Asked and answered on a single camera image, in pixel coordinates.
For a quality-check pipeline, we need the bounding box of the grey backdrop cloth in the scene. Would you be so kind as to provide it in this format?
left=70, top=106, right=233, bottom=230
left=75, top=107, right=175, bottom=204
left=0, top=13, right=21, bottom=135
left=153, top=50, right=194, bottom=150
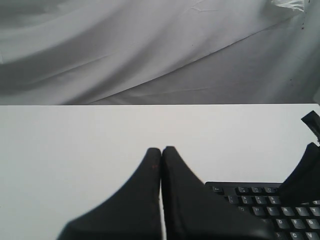
left=0, top=0, right=320, bottom=105

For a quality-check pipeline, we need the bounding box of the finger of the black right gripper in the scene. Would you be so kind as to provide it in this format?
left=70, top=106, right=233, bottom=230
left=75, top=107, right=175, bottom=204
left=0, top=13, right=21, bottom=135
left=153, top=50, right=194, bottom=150
left=279, top=142, right=320, bottom=203

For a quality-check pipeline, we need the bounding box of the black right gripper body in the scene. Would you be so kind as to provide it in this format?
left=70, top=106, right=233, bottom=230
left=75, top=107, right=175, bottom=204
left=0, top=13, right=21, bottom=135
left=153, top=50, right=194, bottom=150
left=301, top=110, right=320, bottom=142

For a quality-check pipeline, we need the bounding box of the black acer keyboard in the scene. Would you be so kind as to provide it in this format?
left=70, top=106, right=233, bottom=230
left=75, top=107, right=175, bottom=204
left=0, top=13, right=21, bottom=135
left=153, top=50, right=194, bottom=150
left=205, top=181, right=320, bottom=240

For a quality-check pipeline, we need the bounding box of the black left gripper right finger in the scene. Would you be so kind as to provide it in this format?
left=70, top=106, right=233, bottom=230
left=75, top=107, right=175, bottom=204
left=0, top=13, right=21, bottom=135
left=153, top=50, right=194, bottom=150
left=161, top=146, right=276, bottom=240

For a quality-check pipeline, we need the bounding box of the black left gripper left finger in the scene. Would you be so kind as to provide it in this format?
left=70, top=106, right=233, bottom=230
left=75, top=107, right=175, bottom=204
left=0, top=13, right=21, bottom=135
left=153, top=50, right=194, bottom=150
left=58, top=148, right=162, bottom=240

